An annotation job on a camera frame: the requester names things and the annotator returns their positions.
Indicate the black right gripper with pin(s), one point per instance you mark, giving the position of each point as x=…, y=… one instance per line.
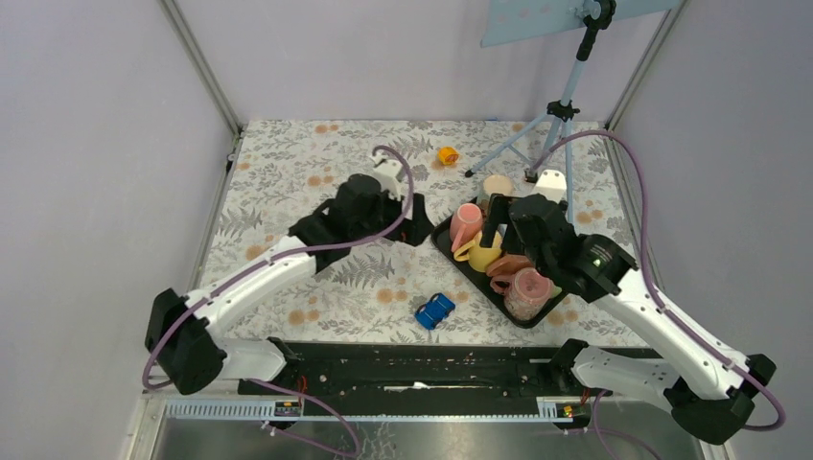
x=497, y=214

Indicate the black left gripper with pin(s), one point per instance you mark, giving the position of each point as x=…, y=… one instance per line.
x=415, y=230

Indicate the pink ceramic mug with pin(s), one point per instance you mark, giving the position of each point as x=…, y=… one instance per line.
x=466, y=222

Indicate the yellow ceramic mug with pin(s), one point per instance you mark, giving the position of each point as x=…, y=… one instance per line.
x=479, y=257

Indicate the terracotta floral mug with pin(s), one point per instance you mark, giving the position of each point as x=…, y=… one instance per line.
x=508, y=264

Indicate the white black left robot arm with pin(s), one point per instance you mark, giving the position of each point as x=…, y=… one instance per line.
x=186, y=335

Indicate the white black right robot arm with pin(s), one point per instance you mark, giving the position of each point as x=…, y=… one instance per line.
x=707, y=387

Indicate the beige patterned tall mug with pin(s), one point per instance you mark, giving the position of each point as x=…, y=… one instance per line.
x=493, y=184

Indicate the large pink speckled mug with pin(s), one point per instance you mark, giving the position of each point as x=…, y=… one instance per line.
x=524, y=292

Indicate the black plastic tray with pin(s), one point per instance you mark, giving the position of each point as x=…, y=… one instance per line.
x=441, y=240

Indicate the floral patterned table mat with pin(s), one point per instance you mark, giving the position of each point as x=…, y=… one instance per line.
x=383, y=291

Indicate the light blue tripod stand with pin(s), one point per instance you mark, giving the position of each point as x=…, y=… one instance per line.
x=559, y=114

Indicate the small orange toy cup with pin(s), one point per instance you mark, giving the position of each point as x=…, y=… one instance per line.
x=447, y=156

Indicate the blue toy car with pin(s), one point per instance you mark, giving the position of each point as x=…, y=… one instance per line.
x=434, y=311

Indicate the light blue perforated board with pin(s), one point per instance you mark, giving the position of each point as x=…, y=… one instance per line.
x=515, y=20

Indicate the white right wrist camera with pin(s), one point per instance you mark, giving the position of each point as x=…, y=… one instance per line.
x=552, y=185

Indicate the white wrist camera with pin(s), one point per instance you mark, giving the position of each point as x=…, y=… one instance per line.
x=552, y=185
x=390, y=174

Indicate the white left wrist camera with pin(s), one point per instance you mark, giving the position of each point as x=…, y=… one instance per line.
x=390, y=174

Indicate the white slotted cable duct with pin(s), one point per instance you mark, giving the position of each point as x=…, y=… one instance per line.
x=526, y=411

